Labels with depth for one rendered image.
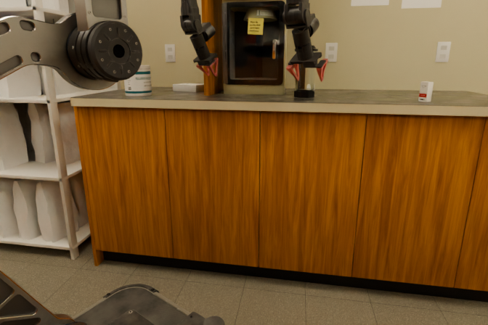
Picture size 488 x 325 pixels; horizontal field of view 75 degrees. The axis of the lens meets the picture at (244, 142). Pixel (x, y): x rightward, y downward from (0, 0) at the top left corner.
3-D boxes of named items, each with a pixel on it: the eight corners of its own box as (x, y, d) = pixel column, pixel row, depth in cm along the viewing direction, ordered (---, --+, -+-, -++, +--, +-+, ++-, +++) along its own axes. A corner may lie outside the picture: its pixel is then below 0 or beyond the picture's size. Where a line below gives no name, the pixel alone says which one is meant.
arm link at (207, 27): (179, 22, 136) (193, 21, 131) (194, 11, 142) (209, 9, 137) (190, 48, 143) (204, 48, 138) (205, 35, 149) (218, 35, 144)
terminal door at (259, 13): (224, 84, 167) (223, 2, 157) (282, 85, 162) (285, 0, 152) (224, 84, 166) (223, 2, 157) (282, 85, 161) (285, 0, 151)
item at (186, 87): (184, 89, 195) (184, 83, 194) (207, 90, 188) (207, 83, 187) (172, 91, 184) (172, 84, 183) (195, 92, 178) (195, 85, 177)
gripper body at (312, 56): (297, 56, 121) (293, 38, 117) (322, 56, 116) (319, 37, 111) (290, 66, 118) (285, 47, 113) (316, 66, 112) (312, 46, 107)
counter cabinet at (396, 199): (149, 211, 241) (139, 92, 219) (441, 235, 208) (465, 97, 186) (94, 265, 177) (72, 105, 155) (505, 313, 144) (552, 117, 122)
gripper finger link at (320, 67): (313, 75, 123) (308, 54, 118) (330, 75, 119) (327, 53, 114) (306, 85, 120) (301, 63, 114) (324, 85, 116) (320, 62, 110)
